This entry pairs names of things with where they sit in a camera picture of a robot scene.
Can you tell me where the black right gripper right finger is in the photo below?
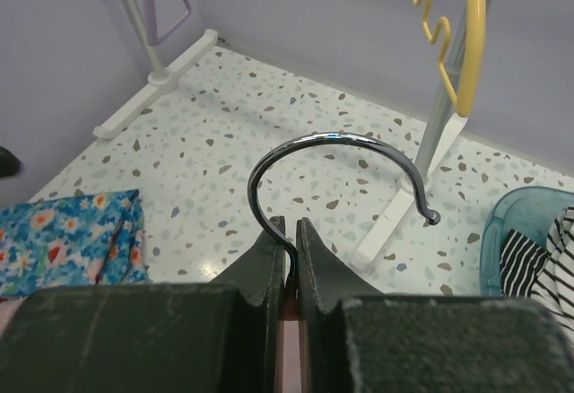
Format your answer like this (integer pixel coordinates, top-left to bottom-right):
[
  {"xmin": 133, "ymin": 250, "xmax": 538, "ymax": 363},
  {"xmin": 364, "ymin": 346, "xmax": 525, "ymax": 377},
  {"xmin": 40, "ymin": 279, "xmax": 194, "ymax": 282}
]
[{"xmin": 296, "ymin": 219, "xmax": 573, "ymax": 392}]

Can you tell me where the pink plastic hanger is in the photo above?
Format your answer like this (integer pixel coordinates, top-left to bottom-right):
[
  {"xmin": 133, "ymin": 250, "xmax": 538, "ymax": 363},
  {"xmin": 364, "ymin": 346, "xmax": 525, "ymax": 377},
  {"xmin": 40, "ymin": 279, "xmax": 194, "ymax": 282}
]
[{"xmin": 248, "ymin": 132, "xmax": 440, "ymax": 392}]

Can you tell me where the yellow plastic hanger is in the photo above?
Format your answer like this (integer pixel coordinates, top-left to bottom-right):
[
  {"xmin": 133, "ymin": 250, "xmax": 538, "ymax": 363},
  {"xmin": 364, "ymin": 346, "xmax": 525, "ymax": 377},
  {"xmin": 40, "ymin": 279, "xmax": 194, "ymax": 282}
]
[{"xmin": 411, "ymin": 0, "xmax": 487, "ymax": 118}]

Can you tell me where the black white striped garment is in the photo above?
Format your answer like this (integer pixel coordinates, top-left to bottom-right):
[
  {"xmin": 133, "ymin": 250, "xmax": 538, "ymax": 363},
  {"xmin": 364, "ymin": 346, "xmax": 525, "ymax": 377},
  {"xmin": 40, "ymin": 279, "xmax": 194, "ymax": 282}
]
[{"xmin": 500, "ymin": 206, "xmax": 574, "ymax": 341}]

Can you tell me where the pink tank top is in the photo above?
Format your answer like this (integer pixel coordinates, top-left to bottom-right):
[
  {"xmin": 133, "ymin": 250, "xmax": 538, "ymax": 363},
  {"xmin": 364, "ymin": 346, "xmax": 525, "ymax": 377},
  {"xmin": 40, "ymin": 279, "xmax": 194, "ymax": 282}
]
[{"xmin": 0, "ymin": 298, "xmax": 26, "ymax": 336}]

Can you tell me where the grey white hanger rack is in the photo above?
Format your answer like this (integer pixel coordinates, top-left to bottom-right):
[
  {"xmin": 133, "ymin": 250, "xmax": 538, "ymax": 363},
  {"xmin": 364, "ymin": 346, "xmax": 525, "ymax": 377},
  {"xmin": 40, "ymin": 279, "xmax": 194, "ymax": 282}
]
[{"xmin": 91, "ymin": 0, "xmax": 503, "ymax": 265}]

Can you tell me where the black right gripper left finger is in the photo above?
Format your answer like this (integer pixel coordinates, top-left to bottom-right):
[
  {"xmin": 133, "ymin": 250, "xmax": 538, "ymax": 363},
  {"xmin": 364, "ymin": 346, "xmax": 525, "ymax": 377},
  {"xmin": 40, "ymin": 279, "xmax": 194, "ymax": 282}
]
[{"xmin": 1, "ymin": 234, "xmax": 285, "ymax": 392}]

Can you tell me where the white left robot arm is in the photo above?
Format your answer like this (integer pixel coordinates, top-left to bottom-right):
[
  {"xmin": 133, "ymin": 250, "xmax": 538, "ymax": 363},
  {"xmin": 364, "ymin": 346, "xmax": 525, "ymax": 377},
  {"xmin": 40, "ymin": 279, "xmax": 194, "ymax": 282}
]
[{"xmin": 0, "ymin": 146, "xmax": 22, "ymax": 179}]

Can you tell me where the teal plastic basket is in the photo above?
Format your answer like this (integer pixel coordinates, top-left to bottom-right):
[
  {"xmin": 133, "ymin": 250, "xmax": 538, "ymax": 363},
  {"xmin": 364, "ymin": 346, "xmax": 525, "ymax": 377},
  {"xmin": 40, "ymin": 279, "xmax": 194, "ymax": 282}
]
[{"xmin": 479, "ymin": 186, "xmax": 573, "ymax": 297}]

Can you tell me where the blue floral cloth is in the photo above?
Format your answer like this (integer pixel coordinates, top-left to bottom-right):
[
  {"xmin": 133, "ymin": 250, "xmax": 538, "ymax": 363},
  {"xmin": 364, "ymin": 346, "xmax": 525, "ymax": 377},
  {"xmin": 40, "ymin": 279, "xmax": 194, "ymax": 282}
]
[{"xmin": 1, "ymin": 189, "xmax": 148, "ymax": 301}]

